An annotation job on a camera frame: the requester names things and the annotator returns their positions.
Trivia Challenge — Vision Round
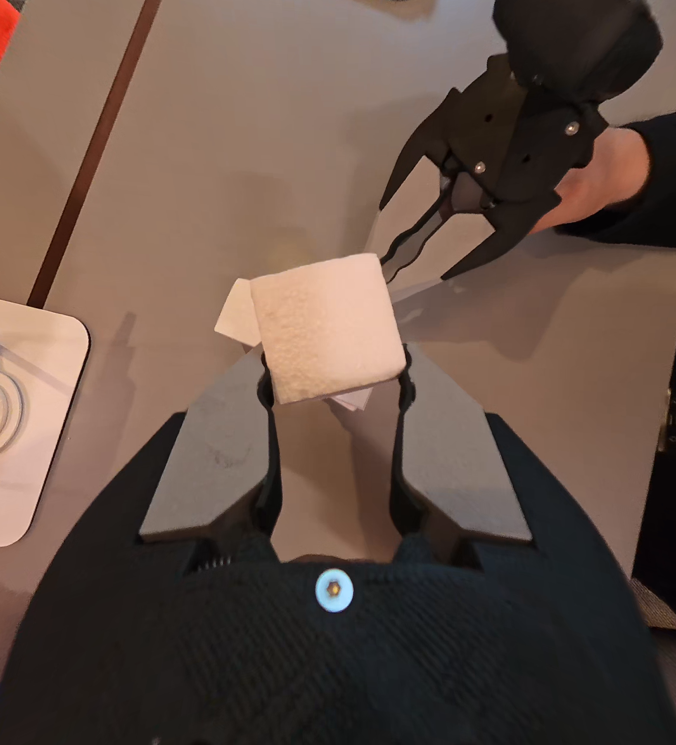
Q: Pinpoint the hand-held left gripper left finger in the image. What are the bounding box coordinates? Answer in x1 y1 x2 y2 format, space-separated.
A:
139 349 283 539

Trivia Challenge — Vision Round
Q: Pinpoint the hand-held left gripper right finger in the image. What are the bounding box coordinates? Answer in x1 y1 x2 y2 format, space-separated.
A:
389 343 533 568

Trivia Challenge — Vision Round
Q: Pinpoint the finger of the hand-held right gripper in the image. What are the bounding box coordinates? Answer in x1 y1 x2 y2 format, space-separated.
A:
386 199 459 286
380 175 450 264

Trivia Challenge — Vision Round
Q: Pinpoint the white hard foam cube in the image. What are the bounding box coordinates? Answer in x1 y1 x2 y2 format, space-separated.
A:
214 278 373 412
249 252 406 405

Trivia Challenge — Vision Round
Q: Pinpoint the person's right forearm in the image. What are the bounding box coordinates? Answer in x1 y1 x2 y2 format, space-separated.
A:
556 104 676 251

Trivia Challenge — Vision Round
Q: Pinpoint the person's right hand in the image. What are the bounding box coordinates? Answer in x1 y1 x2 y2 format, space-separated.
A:
538 127 654 234

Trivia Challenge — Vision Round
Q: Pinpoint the white wooden document stand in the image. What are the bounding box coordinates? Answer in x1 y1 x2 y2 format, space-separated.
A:
0 201 91 548

